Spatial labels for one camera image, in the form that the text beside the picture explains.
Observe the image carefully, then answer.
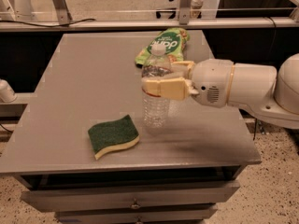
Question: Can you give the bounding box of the grey drawer cabinet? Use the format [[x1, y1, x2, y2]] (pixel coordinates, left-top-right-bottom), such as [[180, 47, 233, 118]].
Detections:
[[0, 30, 263, 224]]

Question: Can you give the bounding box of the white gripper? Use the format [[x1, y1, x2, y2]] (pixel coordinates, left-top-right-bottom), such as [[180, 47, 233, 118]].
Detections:
[[142, 59, 235, 107]]

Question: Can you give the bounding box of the green yellow sponge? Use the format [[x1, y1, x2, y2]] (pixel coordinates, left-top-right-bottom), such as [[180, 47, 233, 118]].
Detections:
[[88, 115, 140, 160]]

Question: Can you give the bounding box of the grey drawer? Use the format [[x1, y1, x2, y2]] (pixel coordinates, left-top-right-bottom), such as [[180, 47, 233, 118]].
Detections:
[[21, 180, 240, 212], [56, 204, 217, 224]]

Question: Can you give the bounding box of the white cylinder at left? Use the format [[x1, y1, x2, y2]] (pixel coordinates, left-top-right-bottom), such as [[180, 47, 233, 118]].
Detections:
[[0, 79, 17, 103]]

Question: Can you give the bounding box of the metal frame rail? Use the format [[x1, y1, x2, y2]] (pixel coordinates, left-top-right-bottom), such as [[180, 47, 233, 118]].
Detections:
[[0, 0, 299, 30]]

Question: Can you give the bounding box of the clear plastic water bottle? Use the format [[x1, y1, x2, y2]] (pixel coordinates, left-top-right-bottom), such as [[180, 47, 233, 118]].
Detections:
[[141, 44, 171, 129]]

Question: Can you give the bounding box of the upper grey drawer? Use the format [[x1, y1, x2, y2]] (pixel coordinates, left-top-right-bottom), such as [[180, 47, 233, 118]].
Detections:
[[21, 180, 240, 212]]

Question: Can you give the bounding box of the black cable on rail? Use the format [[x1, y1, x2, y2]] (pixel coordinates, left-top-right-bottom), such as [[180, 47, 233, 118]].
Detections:
[[0, 18, 97, 28]]

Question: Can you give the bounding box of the lower grey drawer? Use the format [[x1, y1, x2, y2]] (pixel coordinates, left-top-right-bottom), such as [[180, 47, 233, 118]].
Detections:
[[56, 204, 217, 224]]

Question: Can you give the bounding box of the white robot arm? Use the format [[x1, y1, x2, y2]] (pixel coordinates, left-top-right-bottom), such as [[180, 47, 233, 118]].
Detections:
[[141, 55, 299, 129]]

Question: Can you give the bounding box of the green snack bag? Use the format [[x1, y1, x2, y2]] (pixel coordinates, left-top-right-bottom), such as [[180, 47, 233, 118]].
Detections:
[[135, 28, 190, 65]]

